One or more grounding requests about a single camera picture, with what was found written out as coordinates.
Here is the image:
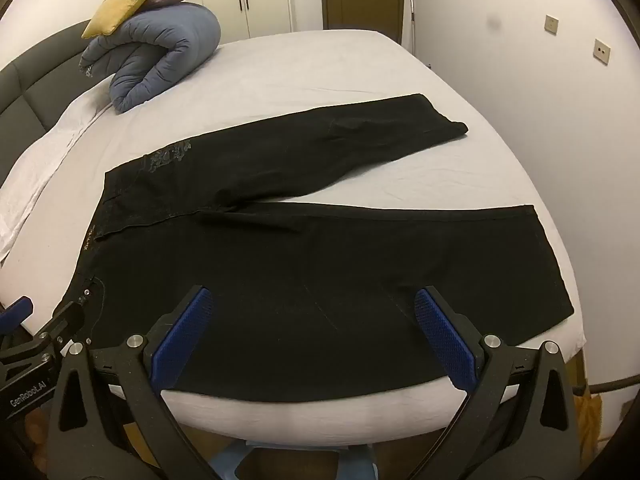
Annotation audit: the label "yellow patterned cushion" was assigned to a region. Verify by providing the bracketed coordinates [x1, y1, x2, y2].
[81, 0, 177, 39]

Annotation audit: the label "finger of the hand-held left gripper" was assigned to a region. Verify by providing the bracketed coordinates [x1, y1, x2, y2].
[0, 296, 35, 332]
[34, 301, 87, 350]

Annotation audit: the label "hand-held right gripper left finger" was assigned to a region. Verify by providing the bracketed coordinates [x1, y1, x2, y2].
[30, 285, 221, 480]

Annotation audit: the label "blue plastic stool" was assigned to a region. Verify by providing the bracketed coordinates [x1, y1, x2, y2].
[207, 437, 373, 480]

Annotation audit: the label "thin pole against wall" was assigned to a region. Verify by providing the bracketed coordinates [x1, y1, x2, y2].
[407, 0, 419, 56]

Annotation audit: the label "black floor cable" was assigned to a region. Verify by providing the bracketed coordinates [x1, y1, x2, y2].
[575, 374, 640, 397]

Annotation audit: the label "grey padded headboard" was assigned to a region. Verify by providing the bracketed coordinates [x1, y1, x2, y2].
[0, 20, 93, 186]

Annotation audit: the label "black denim pants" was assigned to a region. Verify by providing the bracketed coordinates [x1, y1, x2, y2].
[52, 93, 575, 403]

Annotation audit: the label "white pillow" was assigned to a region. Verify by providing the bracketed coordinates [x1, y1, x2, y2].
[0, 91, 116, 266]

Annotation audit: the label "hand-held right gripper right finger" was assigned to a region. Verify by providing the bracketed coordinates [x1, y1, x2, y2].
[414, 286, 596, 480]

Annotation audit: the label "bed with white sheet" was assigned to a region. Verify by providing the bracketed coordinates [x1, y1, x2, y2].
[0, 27, 587, 448]

